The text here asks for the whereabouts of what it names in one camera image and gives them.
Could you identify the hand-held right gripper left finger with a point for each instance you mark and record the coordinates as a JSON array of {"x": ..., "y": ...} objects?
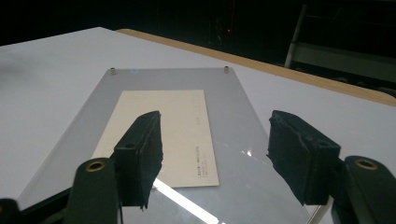
[{"x": 138, "y": 161}]

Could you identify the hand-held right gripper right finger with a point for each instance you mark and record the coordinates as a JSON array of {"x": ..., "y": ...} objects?
[{"x": 300, "y": 155}]

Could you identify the postcard with painting print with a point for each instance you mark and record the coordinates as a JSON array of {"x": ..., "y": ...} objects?
[{"x": 183, "y": 130}]

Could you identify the clear acrylic photo frame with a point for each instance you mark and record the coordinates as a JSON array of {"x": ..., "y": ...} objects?
[{"x": 243, "y": 124}]

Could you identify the white metal floor stand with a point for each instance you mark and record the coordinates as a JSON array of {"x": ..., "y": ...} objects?
[{"x": 327, "y": 56}]

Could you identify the white table sheet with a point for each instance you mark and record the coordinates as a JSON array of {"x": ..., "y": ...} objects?
[{"x": 46, "y": 93}]

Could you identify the red indicator light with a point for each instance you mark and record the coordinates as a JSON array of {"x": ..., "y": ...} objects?
[{"x": 229, "y": 30}]

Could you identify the small metal frame screw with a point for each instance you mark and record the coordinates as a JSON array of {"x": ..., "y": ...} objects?
[
  {"x": 226, "y": 69},
  {"x": 113, "y": 71}
]

